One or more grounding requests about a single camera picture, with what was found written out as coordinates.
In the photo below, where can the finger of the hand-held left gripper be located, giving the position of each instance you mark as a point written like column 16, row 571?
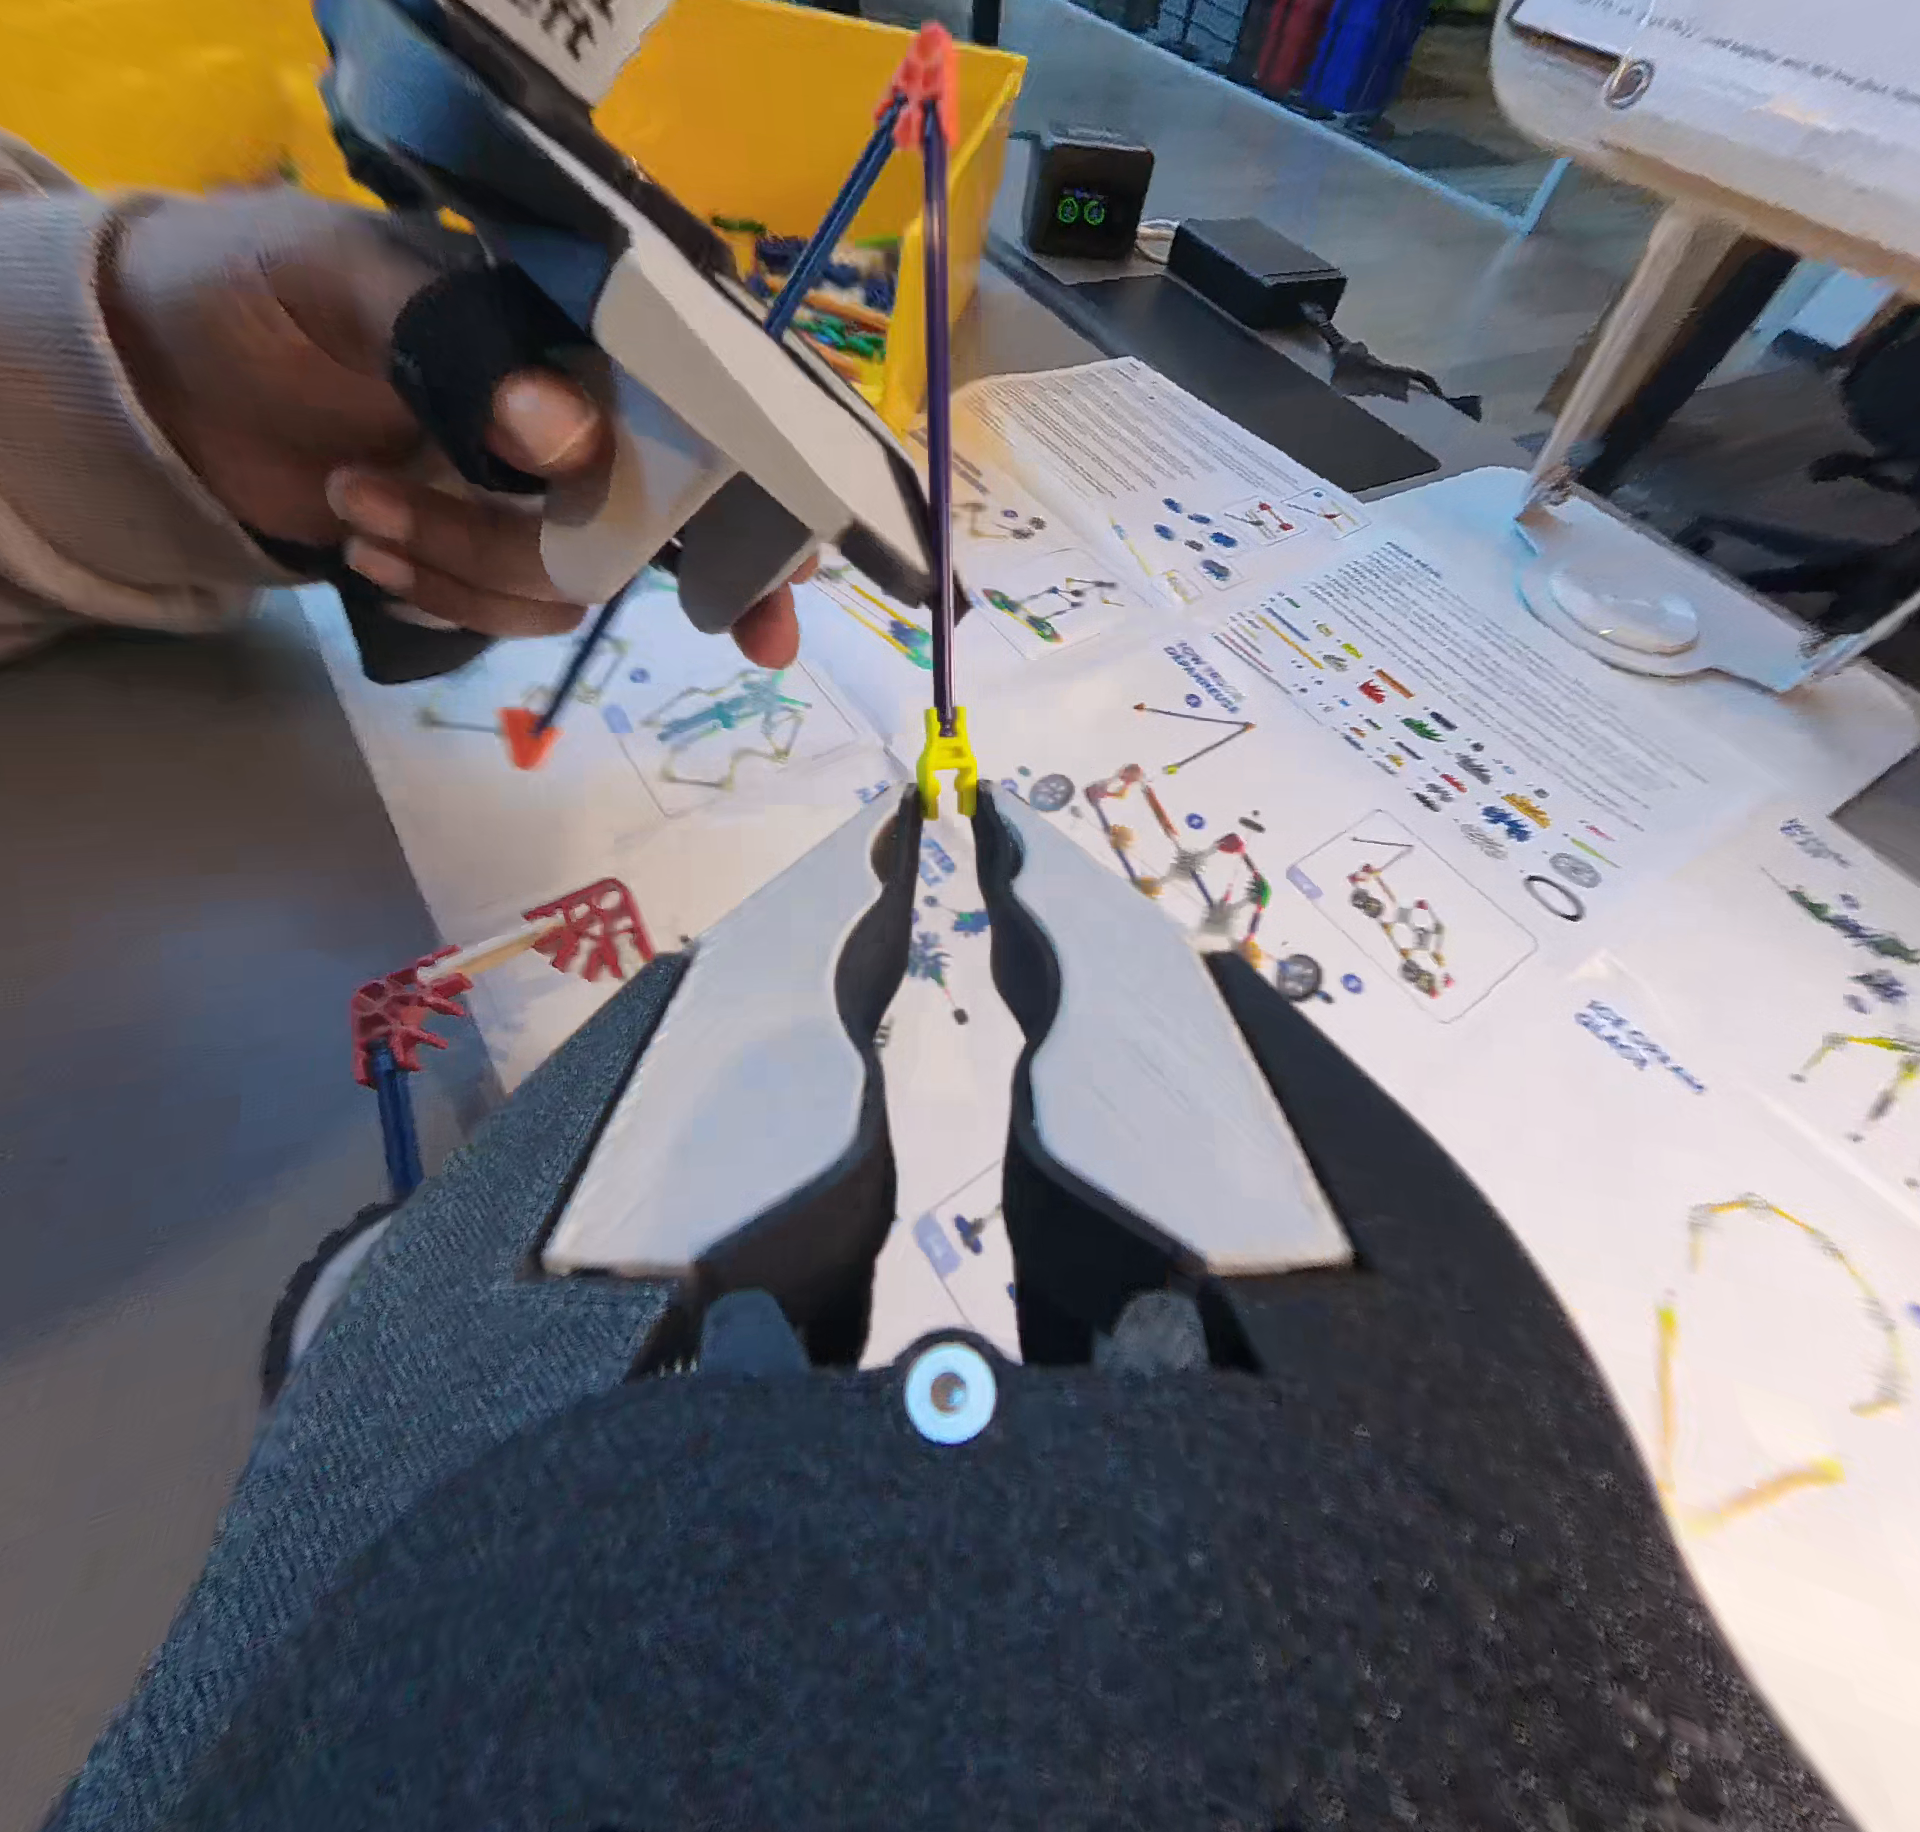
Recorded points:
column 735, row 365

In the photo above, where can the colourful rod and connector model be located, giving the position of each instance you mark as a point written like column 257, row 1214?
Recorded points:
column 586, row 934

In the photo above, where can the black power adapter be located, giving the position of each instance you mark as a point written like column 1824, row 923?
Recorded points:
column 1259, row 272

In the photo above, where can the white instruction sheet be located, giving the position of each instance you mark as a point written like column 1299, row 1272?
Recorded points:
column 1443, row 902

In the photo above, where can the blue rods with orange connector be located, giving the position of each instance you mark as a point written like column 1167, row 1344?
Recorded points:
column 936, row 453

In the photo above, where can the yellow plastic bin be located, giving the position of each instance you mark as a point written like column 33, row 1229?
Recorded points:
column 735, row 88
column 150, row 34

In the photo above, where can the black toy wheel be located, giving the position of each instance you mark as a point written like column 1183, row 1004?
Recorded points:
column 328, row 1294

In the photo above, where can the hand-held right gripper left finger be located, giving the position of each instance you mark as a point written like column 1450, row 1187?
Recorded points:
column 722, row 1115

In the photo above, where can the white stand base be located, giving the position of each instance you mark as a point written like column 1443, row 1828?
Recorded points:
column 1638, row 620

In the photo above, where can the small black display box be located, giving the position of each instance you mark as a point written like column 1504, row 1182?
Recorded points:
column 1085, row 189

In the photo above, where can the grey desk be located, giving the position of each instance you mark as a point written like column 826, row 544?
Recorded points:
column 178, row 967

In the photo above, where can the person's left forearm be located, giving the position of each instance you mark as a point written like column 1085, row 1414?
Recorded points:
column 60, row 394

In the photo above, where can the black desk mat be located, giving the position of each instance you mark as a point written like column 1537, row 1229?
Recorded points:
column 1199, row 374

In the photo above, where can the pile of toy rods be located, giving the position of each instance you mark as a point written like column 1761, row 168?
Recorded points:
column 826, row 306

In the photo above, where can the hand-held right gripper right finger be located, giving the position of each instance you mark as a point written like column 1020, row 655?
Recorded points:
column 1183, row 1115

